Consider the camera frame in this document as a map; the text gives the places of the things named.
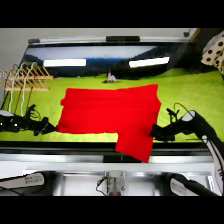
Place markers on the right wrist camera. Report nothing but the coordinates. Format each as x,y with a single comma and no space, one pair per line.
172,115

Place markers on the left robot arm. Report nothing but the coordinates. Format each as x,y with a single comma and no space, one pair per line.
15,121

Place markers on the light wooden clothes hanger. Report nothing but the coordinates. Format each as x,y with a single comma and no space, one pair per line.
23,86
35,75

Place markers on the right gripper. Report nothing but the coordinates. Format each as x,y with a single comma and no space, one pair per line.
165,131

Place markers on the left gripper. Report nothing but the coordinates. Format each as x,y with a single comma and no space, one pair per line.
41,126

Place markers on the cream black-dotted garment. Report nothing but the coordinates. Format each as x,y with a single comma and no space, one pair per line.
215,51

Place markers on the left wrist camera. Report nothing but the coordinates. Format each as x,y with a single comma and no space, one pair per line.
31,111

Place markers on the silver frame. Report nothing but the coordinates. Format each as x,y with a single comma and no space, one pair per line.
80,166

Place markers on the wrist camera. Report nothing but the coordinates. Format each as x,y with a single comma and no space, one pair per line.
172,115
31,111

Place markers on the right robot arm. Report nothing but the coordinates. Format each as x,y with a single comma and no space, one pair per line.
200,125

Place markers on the red T-shirt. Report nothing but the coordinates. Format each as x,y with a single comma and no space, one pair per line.
110,113

